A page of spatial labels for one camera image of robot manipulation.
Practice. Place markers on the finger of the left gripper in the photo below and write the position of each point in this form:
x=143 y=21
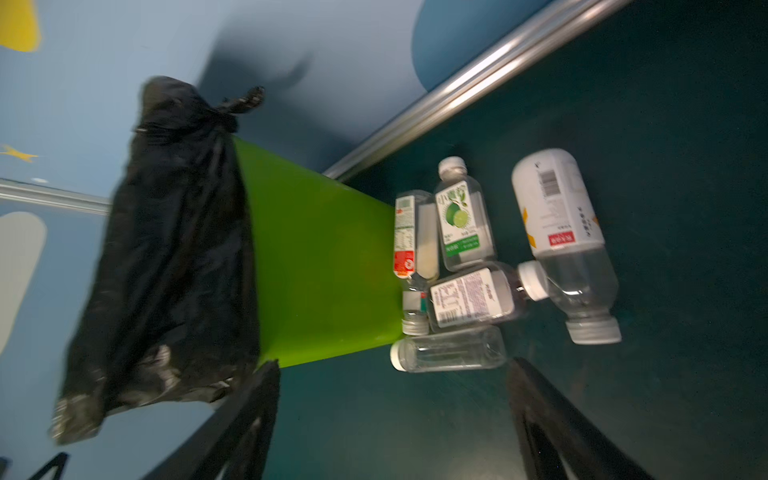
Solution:
x=53 y=469

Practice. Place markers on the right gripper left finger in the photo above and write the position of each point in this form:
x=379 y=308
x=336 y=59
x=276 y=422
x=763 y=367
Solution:
x=234 y=442

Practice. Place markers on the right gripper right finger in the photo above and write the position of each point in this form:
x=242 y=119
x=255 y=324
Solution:
x=555 y=437

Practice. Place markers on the green bin with black liner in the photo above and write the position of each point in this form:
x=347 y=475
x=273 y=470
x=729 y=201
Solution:
x=217 y=257

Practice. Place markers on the clear square bottle white cap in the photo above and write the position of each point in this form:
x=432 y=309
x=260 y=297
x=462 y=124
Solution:
x=477 y=348

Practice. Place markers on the purple text label bottle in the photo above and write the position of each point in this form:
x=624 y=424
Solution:
x=487 y=293

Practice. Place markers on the white label bottle far right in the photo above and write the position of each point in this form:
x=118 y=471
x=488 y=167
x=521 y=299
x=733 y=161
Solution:
x=565 y=238

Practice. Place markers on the green label clear bottle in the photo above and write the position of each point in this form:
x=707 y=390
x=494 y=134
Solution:
x=464 y=227

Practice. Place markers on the tall red white label bottle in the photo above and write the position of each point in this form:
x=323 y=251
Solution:
x=415 y=257

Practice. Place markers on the rear aluminium crossbar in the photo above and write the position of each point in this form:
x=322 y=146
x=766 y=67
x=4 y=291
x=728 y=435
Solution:
x=551 y=28

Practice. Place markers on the left aluminium frame post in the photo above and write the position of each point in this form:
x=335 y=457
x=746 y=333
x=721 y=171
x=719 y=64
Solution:
x=51 y=197

